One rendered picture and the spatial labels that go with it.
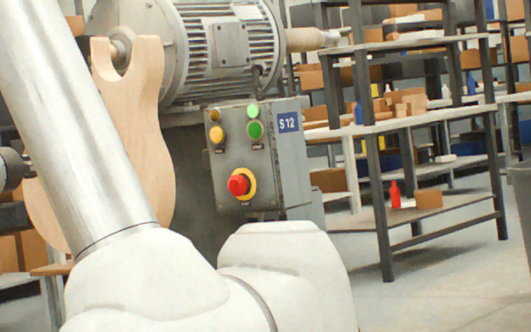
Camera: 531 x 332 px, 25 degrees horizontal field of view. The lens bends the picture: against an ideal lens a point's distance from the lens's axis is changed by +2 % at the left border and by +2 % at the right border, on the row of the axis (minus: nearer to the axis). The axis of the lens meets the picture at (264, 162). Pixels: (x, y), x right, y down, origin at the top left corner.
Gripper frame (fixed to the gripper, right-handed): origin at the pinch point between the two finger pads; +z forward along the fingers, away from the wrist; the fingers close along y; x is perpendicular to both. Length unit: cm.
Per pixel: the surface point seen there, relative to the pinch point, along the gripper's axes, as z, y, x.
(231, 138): 17.9, 20.0, 2.1
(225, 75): 36.7, 3.8, 13.0
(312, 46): 80, -5, 18
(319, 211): 50, 16, -16
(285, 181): 20.2, 30.2, -5.9
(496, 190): 551, -196, -84
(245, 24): 40.8, 6.5, 23.0
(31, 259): 388, -471, -121
